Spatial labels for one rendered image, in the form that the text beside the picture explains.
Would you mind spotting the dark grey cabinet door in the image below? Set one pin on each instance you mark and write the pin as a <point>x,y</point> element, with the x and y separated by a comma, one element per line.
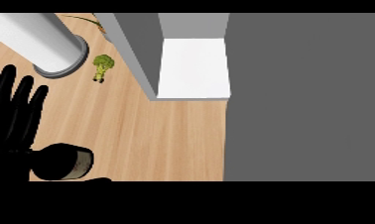
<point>299,97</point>

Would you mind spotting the grey cabinet with white inside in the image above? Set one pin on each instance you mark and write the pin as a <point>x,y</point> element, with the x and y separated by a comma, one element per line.
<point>192,66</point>

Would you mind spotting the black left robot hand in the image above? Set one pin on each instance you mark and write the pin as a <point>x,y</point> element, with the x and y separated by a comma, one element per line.
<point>15,129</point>

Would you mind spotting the grey round roll holder base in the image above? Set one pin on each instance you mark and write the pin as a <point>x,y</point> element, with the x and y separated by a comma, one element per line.
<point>78,66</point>

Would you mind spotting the orange carrot with green stem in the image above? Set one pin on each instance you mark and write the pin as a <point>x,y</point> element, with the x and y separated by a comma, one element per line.
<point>90,21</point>

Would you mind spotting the green broccoli floret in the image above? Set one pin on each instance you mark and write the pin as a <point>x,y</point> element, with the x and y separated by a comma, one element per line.
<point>102,64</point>

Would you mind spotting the dark wine bottle tan label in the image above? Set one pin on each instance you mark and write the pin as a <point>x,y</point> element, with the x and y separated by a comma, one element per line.
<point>57,162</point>

